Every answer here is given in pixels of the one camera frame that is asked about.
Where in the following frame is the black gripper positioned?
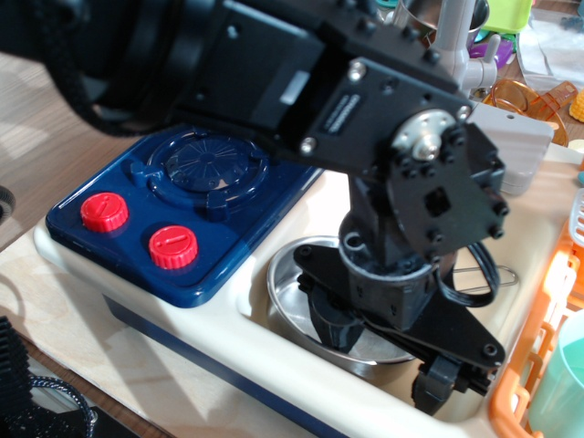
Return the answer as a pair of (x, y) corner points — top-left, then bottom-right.
(295, 244), (501, 416)

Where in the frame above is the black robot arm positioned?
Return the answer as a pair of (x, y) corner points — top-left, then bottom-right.
(1, 1), (508, 414)

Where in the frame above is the cream toy kitchen sink unit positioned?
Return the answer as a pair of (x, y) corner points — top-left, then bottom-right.
(34, 144), (583, 437)

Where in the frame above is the red stove knob right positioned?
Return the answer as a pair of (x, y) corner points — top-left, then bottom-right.
(148, 225), (199, 270)

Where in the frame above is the red stove knob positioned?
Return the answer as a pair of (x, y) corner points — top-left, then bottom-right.
(80, 192), (130, 233)
(148, 225), (199, 270)

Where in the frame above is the blue toy stove top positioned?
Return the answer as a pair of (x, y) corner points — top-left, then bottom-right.
(46, 127), (321, 308)

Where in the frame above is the red stove knob left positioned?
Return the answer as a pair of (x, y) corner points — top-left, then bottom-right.
(80, 192), (130, 233)

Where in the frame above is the orange dish rack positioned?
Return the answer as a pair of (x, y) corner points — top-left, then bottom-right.
(488, 224), (583, 437)

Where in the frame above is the mint green plastic cup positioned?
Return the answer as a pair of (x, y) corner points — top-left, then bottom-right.
(528, 310), (583, 438)

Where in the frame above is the grey toy faucet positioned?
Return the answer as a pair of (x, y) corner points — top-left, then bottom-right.
(431, 0), (553, 195)

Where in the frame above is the orange transparent plastic cup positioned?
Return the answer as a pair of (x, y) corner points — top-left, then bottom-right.
(483, 79), (579, 147)

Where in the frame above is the yellow toy corn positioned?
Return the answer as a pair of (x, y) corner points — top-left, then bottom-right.
(568, 89), (584, 122)

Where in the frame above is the purple toy item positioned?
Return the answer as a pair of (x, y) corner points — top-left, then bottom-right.
(468, 36), (516, 69)

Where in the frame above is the lime green plastic tray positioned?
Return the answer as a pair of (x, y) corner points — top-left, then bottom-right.
(482, 0), (533, 34)

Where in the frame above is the black ribbed block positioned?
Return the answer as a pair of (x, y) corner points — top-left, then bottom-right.
(1, 316), (33, 437)

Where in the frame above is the black round object left edge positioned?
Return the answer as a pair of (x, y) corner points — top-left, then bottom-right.
(0, 186), (16, 224)

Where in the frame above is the black braided cable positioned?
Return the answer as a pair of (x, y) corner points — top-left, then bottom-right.
(29, 376), (98, 438)

